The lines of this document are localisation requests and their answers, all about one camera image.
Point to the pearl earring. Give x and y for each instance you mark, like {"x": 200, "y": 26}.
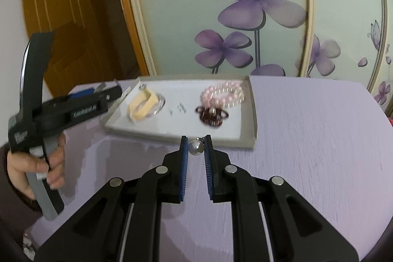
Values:
{"x": 195, "y": 147}

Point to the butterfly print sliding door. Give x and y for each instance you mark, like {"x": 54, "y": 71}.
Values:
{"x": 344, "y": 4}

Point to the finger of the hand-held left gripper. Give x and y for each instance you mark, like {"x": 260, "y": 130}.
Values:
{"x": 110, "y": 93}
{"x": 81, "y": 93}

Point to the wooden door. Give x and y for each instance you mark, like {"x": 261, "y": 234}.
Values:
{"x": 61, "y": 19}

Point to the cream wrist watch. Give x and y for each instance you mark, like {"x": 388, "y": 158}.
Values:
{"x": 138, "y": 113}

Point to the lilac tablecloth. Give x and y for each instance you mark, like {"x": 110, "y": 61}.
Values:
{"x": 307, "y": 142}

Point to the swirl print sliding door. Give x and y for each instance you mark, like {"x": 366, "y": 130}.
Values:
{"x": 388, "y": 50}

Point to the silver bangle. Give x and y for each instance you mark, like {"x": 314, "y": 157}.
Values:
{"x": 162, "y": 104}

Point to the person's left forearm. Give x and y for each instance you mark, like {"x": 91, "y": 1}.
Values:
{"x": 9, "y": 206}

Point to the person's left hand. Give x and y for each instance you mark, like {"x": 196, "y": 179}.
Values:
{"x": 56, "y": 157}

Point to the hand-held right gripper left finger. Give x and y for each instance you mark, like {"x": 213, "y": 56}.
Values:
{"x": 183, "y": 170}

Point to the purple flower sliding door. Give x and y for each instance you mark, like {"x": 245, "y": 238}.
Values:
{"x": 172, "y": 19}

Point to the grey cardboard tray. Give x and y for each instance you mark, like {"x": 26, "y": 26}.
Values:
{"x": 184, "y": 124}

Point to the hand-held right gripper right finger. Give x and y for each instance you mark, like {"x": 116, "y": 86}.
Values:
{"x": 208, "y": 170}

